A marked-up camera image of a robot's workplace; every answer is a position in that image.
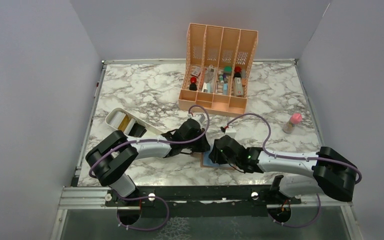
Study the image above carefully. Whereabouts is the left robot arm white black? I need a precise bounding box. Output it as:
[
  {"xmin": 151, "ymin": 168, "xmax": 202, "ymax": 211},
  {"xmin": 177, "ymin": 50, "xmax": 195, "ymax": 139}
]
[{"xmin": 85, "ymin": 118, "xmax": 210, "ymax": 206}]

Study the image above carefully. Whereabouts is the stack of cards in tray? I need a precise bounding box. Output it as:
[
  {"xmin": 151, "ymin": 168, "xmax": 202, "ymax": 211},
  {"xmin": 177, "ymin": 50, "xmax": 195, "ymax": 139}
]
[{"xmin": 105, "ymin": 110, "xmax": 147, "ymax": 138}]

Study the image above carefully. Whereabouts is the peach desk organizer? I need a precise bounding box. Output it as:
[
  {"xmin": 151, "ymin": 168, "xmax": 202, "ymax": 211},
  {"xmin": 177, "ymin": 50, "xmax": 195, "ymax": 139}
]
[{"xmin": 178, "ymin": 23, "xmax": 259, "ymax": 117}]

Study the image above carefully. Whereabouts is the red black stamp right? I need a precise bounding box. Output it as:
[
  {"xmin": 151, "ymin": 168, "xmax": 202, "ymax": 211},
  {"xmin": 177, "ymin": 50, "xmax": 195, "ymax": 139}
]
[{"xmin": 233, "ymin": 66, "xmax": 242, "ymax": 78}]

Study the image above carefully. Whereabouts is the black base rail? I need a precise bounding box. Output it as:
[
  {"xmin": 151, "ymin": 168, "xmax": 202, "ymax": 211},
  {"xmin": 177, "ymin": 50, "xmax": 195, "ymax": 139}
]
[{"xmin": 104, "ymin": 185, "xmax": 301, "ymax": 218}]

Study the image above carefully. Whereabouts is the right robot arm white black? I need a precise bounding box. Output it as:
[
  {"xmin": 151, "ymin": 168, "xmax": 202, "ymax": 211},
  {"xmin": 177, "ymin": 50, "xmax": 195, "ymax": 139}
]
[{"xmin": 208, "ymin": 135, "xmax": 362, "ymax": 204}]

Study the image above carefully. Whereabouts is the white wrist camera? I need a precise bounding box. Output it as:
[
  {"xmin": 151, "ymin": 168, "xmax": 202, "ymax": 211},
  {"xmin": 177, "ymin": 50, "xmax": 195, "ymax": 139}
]
[
  {"xmin": 224, "ymin": 126, "xmax": 237, "ymax": 139},
  {"xmin": 187, "ymin": 113, "xmax": 207, "ymax": 125}
]

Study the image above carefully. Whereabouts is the white plastic tray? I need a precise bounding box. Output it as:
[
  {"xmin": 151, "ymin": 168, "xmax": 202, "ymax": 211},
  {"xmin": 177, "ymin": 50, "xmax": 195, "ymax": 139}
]
[{"xmin": 104, "ymin": 107, "xmax": 164, "ymax": 138}]

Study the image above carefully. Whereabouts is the pink cap small bottle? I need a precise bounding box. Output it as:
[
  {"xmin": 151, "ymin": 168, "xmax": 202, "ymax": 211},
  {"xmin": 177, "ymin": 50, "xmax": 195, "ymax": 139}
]
[{"xmin": 282, "ymin": 113, "xmax": 303, "ymax": 134}]

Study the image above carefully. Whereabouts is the red black stamp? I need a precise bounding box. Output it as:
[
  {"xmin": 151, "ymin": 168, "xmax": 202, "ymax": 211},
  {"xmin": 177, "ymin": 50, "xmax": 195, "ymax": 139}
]
[
  {"xmin": 189, "ymin": 76, "xmax": 198, "ymax": 91},
  {"xmin": 233, "ymin": 66, "xmax": 242, "ymax": 78}
]

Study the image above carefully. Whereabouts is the green cap bottle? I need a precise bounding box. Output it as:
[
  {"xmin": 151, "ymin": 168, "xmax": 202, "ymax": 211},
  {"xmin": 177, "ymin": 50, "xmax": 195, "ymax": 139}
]
[{"xmin": 223, "ymin": 66, "xmax": 232, "ymax": 76}]

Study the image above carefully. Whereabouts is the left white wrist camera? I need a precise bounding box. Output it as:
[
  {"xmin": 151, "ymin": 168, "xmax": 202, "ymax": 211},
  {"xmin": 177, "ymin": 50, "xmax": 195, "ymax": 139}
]
[{"xmin": 187, "ymin": 113, "xmax": 207, "ymax": 125}]

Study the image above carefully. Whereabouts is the red black stamp left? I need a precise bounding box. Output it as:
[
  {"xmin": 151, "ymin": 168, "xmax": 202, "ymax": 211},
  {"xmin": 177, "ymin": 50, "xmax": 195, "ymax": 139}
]
[{"xmin": 189, "ymin": 76, "xmax": 198, "ymax": 91}]

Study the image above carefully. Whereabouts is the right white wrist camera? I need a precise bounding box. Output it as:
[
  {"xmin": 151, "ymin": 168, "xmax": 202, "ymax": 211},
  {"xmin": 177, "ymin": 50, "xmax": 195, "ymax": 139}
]
[{"xmin": 224, "ymin": 126, "xmax": 237, "ymax": 139}]

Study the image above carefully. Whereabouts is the brown leather card holder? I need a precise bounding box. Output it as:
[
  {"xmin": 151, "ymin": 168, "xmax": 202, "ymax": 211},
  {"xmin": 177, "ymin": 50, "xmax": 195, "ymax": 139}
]
[{"xmin": 200, "ymin": 151, "xmax": 233, "ymax": 170}]

